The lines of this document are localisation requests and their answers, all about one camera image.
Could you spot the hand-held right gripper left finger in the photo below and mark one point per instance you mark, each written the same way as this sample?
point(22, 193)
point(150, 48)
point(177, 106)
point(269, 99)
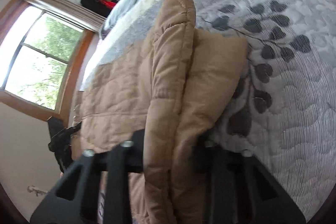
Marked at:
point(136, 150)

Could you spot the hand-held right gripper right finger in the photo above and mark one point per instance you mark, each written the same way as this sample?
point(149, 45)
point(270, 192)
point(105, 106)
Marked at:
point(202, 158)

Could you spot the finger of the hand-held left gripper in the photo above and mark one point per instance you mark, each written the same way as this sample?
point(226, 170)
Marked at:
point(61, 132)

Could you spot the beige quilted coat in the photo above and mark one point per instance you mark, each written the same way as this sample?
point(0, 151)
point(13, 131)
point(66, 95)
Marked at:
point(168, 69)

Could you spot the large wooden-framed window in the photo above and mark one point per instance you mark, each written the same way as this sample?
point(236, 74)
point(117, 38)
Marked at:
point(39, 56)

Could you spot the grey quilted bedspread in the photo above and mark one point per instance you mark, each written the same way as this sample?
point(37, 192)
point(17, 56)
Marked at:
point(288, 95)

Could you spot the grey-beige curtain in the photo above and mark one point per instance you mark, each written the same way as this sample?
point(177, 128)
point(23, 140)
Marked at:
point(65, 7)

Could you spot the red hanging bag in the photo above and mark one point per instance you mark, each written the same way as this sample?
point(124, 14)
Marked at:
point(109, 3)

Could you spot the grey-blue pillow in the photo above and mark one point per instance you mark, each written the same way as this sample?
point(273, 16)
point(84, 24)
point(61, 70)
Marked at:
point(131, 1)

